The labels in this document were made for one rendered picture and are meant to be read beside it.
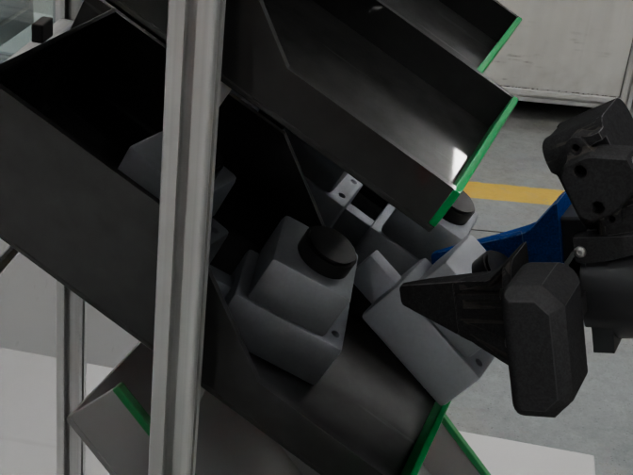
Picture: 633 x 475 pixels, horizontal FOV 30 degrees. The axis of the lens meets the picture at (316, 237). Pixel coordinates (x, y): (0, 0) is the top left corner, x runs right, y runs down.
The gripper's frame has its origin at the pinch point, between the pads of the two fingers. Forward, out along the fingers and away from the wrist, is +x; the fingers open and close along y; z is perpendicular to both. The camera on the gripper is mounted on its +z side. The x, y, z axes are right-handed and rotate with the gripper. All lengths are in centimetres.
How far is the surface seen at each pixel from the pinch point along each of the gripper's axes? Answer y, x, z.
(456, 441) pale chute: -20.3, 10.5, -20.9
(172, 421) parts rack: 11.5, 12.2, -3.1
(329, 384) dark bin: 2.6, 8.2, -5.2
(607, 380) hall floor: -211, 45, -108
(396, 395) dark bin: -0.6, 5.9, -7.2
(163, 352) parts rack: 12.5, 11.3, 0.9
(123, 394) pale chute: 9.2, 16.7, -3.1
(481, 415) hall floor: -180, 67, -103
